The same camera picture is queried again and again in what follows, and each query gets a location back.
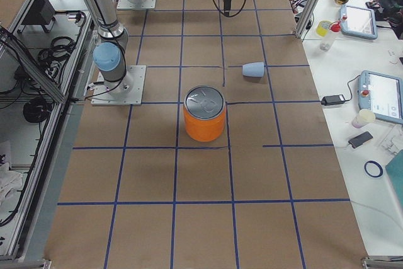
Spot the light blue plastic cup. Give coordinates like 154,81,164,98
242,62,264,77

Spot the white paper cup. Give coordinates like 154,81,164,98
351,109,376,129

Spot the orange can with grey lid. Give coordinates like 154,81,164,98
183,86,226,142

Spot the black power adapter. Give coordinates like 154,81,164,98
321,94,346,106

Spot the squeeze bottle with red cap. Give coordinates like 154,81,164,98
319,21,341,51

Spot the yellow tape roll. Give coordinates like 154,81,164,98
315,20,332,37

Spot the black smartphone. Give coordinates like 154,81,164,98
348,131,373,149

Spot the teach pendant with red button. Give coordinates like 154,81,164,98
358,70,402,125

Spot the teach pendant near yellow tape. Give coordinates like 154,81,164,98
339,4,378,40

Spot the white crumpled cloth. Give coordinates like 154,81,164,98
0,141,23,216

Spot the black cable coil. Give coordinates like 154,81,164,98
38,36,76,66

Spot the blue tape ring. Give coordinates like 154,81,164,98
364,161,384,179

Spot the aluminium frame post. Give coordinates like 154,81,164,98
294,0,334,40

